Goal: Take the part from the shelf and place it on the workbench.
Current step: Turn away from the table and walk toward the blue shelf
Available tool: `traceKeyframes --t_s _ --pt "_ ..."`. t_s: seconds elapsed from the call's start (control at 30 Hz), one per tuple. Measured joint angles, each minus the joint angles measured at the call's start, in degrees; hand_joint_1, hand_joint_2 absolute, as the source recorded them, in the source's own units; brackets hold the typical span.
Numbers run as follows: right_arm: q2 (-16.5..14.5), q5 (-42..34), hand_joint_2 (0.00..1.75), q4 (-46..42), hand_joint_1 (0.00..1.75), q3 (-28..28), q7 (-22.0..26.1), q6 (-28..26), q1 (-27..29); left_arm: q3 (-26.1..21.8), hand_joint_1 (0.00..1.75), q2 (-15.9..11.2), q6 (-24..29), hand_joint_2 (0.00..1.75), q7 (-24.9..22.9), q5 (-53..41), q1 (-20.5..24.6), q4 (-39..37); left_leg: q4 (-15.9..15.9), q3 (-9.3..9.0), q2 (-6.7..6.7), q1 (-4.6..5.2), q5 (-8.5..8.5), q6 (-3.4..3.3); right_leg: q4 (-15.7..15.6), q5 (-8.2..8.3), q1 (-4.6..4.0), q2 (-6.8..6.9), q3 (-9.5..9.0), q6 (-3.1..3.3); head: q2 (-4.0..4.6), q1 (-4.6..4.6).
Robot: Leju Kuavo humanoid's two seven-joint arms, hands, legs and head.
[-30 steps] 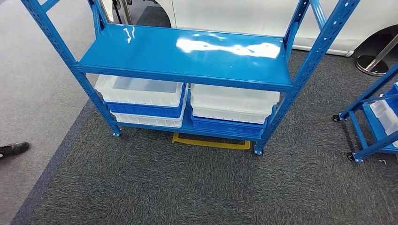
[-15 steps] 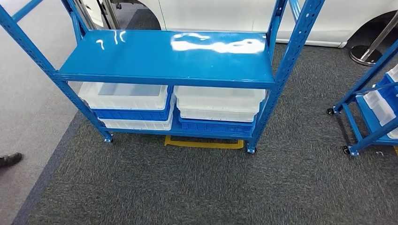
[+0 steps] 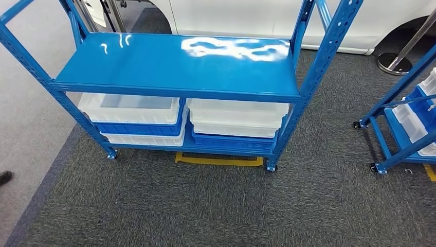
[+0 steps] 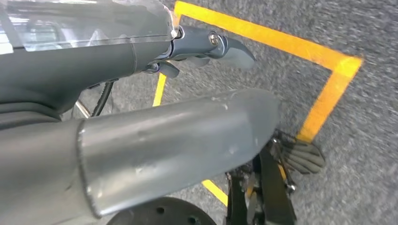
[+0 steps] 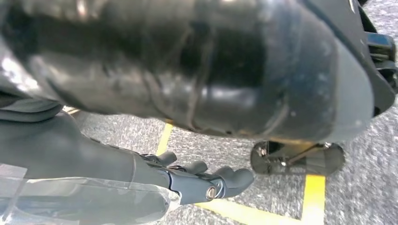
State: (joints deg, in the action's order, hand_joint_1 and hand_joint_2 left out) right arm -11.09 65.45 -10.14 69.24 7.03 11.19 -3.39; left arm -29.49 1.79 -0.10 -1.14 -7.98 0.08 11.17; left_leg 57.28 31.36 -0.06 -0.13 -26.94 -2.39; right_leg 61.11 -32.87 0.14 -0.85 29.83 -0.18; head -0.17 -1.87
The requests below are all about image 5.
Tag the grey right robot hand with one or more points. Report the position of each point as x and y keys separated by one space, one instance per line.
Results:
x=186 y=68

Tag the black robot foot plate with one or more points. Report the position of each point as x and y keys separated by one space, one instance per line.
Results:
x=311 y=161

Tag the yellow floor tape marking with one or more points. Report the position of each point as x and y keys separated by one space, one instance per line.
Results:
x=314 y=198

